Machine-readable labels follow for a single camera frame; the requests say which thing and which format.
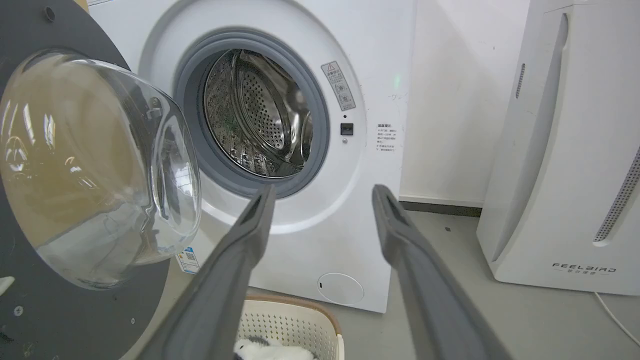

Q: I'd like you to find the white air purifier appliance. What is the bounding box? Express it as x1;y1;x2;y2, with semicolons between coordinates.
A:
476;0;640;297

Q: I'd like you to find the white cloth in basket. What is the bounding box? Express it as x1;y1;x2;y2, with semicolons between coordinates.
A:
234;337;318;360

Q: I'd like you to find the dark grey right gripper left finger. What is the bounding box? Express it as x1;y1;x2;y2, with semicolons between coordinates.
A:
136;184;277;360

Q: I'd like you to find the washing machine door glass bowl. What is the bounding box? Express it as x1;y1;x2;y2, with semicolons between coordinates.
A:
0;0;202;360

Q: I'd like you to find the white front-load washing machine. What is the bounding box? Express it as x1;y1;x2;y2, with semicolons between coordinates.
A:
86;0;418;314

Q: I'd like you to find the white power cable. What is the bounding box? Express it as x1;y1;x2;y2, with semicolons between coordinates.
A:
594;292;640;347

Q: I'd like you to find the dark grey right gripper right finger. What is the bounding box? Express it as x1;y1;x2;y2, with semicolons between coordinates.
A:
372;184;512;360

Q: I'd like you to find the cream perforated laundry basket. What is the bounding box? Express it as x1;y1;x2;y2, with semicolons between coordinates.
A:
235;295;345;360

